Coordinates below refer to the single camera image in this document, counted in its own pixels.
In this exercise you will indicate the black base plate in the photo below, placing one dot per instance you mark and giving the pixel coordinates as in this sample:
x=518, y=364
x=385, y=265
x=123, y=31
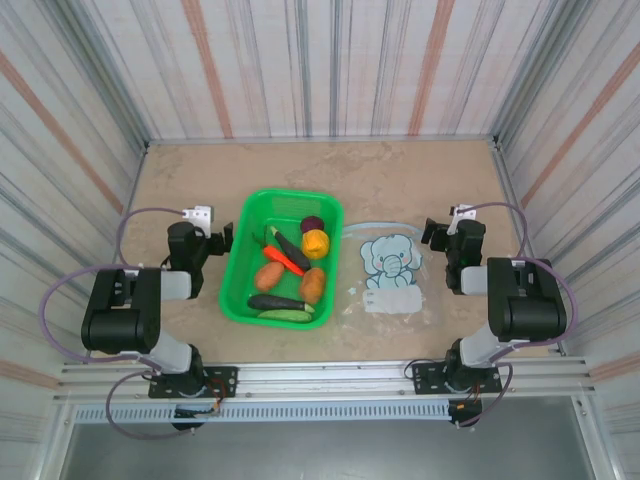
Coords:
x=225, y=382
x=425, y=377

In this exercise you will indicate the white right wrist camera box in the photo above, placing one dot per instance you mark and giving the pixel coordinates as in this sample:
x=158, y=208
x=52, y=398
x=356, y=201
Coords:
x=462, y=214

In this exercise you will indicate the dark eggplant with green stem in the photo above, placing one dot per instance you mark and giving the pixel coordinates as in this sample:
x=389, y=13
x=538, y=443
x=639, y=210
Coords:
x=275, y=301

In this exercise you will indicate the aluminium mounting rail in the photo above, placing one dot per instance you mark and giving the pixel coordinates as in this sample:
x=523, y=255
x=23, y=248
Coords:
x=325, y=375

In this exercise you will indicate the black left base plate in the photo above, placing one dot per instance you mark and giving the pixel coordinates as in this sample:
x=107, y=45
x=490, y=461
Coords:
x=225, y=382

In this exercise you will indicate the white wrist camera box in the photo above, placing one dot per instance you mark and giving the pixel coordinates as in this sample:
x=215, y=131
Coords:
x=199, y=214
x=462, y=214

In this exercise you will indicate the green plastic basket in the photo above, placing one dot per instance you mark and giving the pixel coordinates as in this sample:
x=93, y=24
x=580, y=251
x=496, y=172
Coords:
x=235, y=295

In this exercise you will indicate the dark purple beet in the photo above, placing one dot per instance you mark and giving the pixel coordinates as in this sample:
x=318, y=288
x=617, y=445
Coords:
x=312, y=223

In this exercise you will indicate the green cucumber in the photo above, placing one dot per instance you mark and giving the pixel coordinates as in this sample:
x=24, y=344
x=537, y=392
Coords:
x=282, y=315

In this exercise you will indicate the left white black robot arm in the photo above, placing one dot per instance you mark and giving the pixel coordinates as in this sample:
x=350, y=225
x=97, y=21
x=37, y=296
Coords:
x=120, y=325

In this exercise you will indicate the dark eggplant with yellow stem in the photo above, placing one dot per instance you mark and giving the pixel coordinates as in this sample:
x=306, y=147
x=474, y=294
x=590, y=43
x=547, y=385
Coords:
x=290, y=247

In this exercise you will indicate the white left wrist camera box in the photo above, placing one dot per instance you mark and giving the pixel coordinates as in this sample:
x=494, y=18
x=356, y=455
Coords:
x=199, y=214

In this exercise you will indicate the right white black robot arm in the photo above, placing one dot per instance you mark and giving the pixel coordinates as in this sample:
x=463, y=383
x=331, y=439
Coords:
x=530, y=310

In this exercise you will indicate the clear elephant print zip-top bag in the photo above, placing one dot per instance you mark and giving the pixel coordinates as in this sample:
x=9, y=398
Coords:
x=395, y=300

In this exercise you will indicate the orange red carrot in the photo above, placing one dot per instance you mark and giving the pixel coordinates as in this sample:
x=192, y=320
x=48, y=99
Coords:
x=276, y=254

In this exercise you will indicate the yellow orange pumpkin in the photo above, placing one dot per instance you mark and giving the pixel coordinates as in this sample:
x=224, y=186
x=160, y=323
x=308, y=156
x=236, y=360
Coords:
x=315, y=244

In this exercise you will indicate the brown orange potato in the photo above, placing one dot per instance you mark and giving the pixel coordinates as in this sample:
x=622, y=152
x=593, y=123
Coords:
x=270, y=276
x=313, y=285

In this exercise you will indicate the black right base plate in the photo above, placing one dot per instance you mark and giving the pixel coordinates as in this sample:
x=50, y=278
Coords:
x=425, y=377

